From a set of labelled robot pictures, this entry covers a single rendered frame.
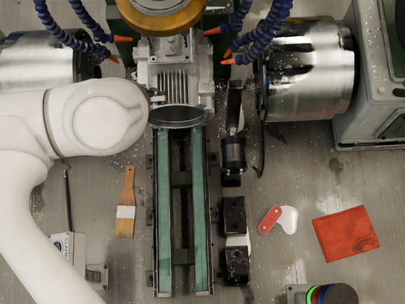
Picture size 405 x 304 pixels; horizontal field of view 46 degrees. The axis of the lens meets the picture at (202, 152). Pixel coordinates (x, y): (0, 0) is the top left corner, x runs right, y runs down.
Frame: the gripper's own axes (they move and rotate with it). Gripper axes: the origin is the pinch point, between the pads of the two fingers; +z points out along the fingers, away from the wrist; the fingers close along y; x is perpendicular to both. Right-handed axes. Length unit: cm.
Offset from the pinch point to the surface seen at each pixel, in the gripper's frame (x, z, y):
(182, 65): -4.8, 9.7, -8.5
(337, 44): -8.3, 7.5, -42.8
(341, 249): 45, 18, -48
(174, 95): 1.8, 10.1, -6.4
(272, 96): 2.6, 7.1, -28.6
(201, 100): 3.3, 9.9, -12.6
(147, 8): -16.1, -9.5, -3.6
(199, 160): 19.9, 20.1, -11.3
